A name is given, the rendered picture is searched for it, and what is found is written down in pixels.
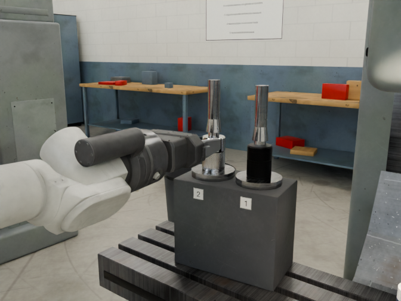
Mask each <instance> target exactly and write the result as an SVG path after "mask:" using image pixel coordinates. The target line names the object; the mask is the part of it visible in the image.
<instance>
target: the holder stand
mask: <svg viewBox="0 0 401 301"><path fill-rule="evenodd" d="M296 201H297V180H296V179H289V178H284V177H282V176H281V175H280V174H278V173H275V172H272V173H271V178H269V179H265V180H255V179H250V178H249V177H247V176H246V171H239V170H235V168H234V167H232V166H230V165H226V164H225V170H224V171H220V172H207V171H203V169H202V164H199V165H197V166H195V167H192V170H191V171H189V172H187V173H184V174H182V175H180V176H178V177H176V178H175V179H174V242H175V262H176V263H179V264H182V265H186V266H189V267H192V268H196V269H199V270H202V271H205V272H209V273H212V274H216V275H219V276H222V277H226V278H229V279H232V280H235V281H239V282H243V283H245V284H249V285H253V286H255V287H259V288H263V289H265V290H269V291H274V290H275V288H276V287H277V285H278V284H279V283H280V281H281V279H282V278H283V277H284V275H285V274H286V272H287V271H288V269H289V268H290V267H291V265H292V261H293V251H294V231H295V212H296Z"/></svg>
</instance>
